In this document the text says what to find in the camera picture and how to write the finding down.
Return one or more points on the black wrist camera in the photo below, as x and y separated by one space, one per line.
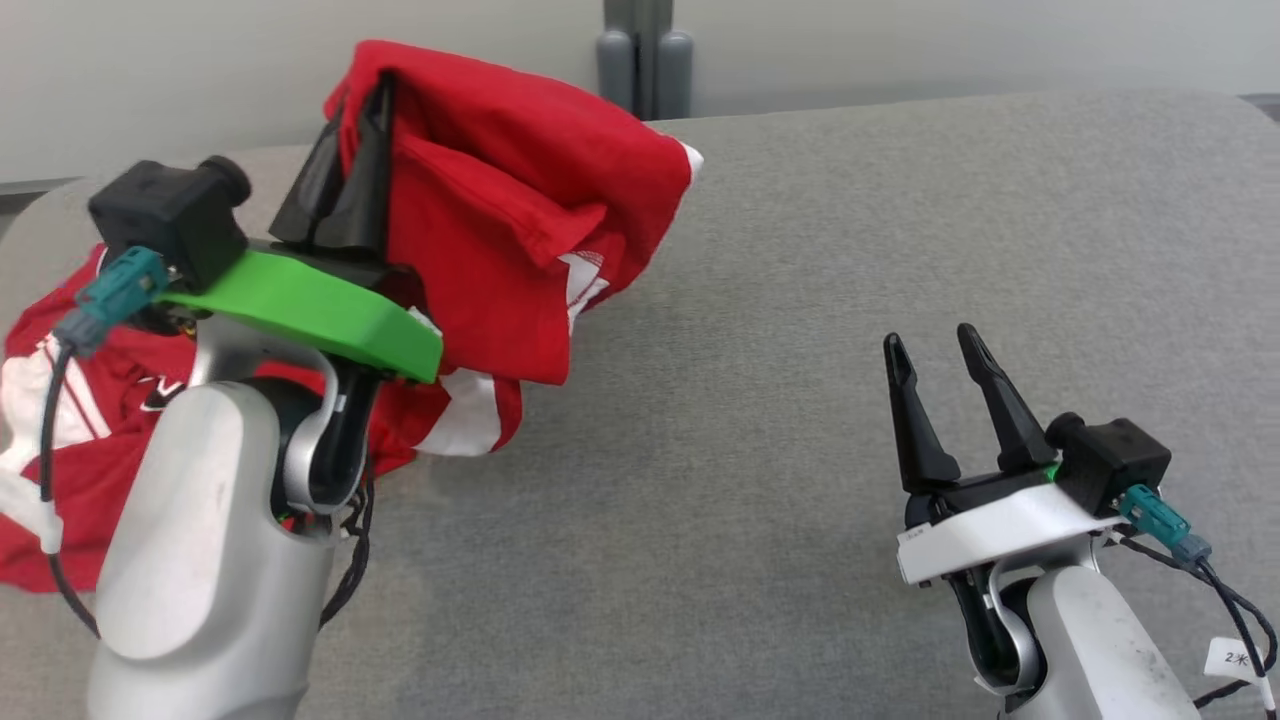
1110 460
175 215

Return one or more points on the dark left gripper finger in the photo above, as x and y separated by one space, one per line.
305 195
368 190

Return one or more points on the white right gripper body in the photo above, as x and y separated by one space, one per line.
1000 530

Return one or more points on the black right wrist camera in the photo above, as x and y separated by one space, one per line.
1110 460

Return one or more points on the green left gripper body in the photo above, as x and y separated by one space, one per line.
310 310

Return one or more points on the red shorts white waistband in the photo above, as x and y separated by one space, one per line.
500 220

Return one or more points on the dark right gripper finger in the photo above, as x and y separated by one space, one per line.
1010 420
918 440

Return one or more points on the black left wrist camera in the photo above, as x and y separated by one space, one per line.
175 215

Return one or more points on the grey double post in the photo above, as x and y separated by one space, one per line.
645 60

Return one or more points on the red Bulls jersey white sleeves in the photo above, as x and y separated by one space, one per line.
90 460

